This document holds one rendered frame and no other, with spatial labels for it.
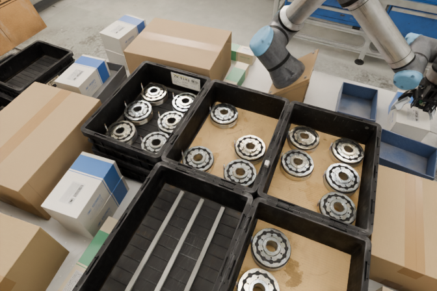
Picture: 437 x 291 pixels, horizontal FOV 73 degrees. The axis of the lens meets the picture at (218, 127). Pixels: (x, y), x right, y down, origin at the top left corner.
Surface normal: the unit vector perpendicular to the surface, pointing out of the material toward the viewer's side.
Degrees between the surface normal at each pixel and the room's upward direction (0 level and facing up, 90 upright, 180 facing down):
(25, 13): 74
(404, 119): 0
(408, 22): 90
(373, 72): 0
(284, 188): 0
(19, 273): 90
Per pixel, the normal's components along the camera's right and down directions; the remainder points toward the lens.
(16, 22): 0.85, 0.13
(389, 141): -0.49, 0.66
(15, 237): 0.00, -0.65
